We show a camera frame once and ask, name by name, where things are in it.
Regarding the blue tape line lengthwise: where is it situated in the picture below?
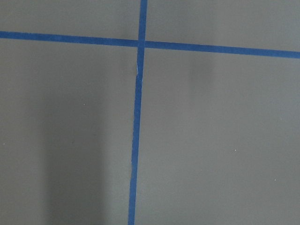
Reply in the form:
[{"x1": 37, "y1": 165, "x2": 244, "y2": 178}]
[{"x1": 127, "y1": 0, "x2": 148, "y2": 225}]

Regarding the blue tape line crosswise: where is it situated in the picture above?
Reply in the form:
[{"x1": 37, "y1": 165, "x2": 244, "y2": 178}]
[{"x1": 0, "y1": 31, "x2": 300, "y2": 59}]

